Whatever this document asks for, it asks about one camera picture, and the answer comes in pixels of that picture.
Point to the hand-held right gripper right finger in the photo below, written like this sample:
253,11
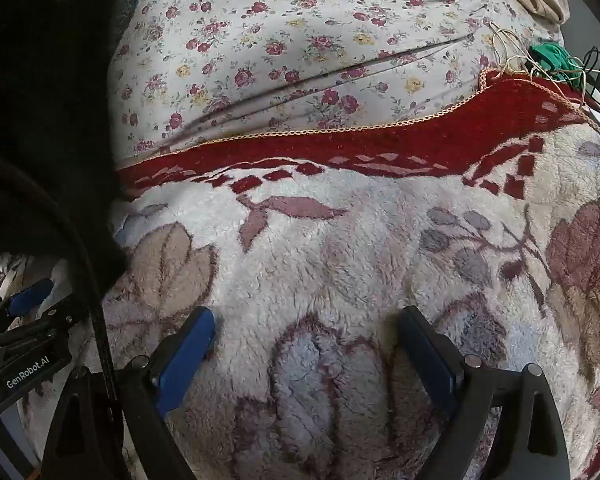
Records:
430,360

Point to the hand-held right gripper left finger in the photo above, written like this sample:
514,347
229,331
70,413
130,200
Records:
187,360

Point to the fleece blanket with red border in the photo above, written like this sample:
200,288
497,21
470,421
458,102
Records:
330,240

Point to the green cloth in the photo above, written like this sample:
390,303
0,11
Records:
550,57

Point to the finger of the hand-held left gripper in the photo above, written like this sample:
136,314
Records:
30,296
40,325

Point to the floral bed sheet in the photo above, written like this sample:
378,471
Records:
305,35

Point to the black pants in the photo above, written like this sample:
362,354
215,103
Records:
40,135

